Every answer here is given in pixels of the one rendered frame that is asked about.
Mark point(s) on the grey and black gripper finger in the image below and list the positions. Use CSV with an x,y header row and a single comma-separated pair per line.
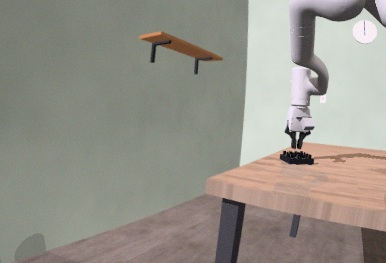
x,y
293,137
301,138

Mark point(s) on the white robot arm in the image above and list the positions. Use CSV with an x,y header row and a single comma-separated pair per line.
x,y
302,15

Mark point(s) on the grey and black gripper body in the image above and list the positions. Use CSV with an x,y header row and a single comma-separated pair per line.
x,y
295,124

